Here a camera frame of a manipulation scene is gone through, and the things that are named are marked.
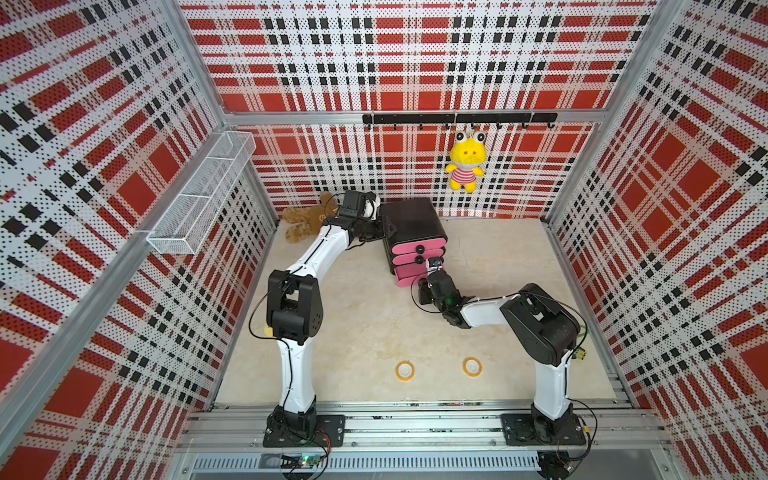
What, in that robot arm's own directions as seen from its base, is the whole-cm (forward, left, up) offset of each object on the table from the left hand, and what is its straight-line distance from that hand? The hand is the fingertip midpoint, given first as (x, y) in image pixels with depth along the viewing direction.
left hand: (395, 229), depth 94 cm
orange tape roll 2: (-38, -22, -18) cm, 47 cm away
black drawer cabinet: (+18, -5, -15) cm, 24 cm away
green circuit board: (-60, +26, -19) cm, 68 cm away
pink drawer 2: (-6, -6, -8) cm, 12 cm away
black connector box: (-60, -38, -17) cm, 73 cm away
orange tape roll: (-39, -3, -18) cm, 43 cm away
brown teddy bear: (+13, +35, -10) cm, 39 cm away
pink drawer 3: (-9, -3, -13) cm, 16 cm away
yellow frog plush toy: (+17, -23, +17) cm, 33 cm away
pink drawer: (-5, -8, -2) cm, 10 cm away
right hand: (-10, -10, -15) cm, 20 cm away
